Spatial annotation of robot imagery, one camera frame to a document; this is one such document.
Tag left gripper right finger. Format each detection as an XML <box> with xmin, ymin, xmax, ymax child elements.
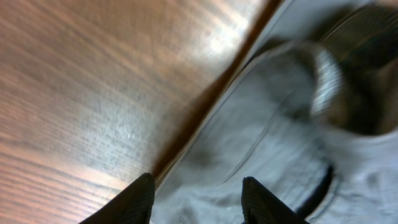
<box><xmin>241</xmin><ymin>177</ymin><xmax>308</xmax><ymax>224</ymax></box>

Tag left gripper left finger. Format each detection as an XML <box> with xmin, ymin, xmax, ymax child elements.
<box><xmin>80</xmin><ymin>173</ymin><xmax>155</xmax><ymax>224</ymax></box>

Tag grey khaki shorts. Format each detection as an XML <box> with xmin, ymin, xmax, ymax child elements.
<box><xmin>151</xmin><ymin>1</ymin><xmax>397</xmax><ymax>223</ymax></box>

